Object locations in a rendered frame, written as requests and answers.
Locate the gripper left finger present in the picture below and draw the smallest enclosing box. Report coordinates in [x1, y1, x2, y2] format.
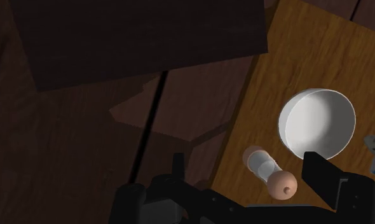
[109, 151, 247, 224]

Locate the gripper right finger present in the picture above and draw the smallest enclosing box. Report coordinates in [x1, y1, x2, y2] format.
[301, 151, 375, 224]

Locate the peach and clear grinder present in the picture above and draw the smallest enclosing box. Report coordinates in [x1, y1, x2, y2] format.
[242, 144, 299, 201]

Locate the white round bowl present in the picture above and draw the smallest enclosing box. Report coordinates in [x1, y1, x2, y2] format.
[278, 88, 357, 161]

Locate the wooden table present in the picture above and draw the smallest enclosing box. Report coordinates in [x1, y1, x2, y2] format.
[210, 0, 375, 213]

